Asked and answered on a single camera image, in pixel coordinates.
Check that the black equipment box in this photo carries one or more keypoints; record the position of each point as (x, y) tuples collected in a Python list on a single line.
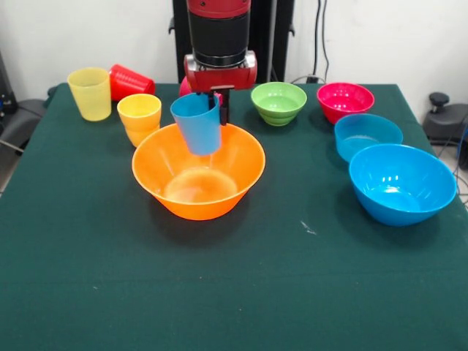
[(5, 95)]

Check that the dark green table cloth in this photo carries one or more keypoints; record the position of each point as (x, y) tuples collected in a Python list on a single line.
[(219, 274)]

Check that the small yellow orange cup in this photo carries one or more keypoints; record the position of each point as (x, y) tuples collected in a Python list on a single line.
[(139, 113)]

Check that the large blue bowl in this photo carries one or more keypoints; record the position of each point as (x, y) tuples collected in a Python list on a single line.
[(398, 204)]

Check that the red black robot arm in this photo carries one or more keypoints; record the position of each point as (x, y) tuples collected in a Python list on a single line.
[(219, 33)]

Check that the green bowl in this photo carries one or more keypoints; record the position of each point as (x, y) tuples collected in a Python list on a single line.
[(278, 113)]

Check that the pink bowl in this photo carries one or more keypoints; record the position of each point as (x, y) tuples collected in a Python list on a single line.
[(343, 109)]

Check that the pale yellow cup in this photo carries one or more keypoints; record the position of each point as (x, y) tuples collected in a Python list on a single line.
[(89, 98)]

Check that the large orange bowl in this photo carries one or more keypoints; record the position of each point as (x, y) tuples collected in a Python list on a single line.
[(197, 204)]

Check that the blue cup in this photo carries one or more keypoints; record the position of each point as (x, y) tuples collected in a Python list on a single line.
[(199, 128)]

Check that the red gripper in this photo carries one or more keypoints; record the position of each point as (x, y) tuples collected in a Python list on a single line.
[(223, 77)]

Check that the light blue shallow bowl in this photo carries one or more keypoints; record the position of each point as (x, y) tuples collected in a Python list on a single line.
[(351, 142)]

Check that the red cup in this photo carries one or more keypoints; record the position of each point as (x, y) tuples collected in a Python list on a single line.
[(131, 86)]

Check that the pink cup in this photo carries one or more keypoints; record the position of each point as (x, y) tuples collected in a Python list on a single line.
[(184, 87)]

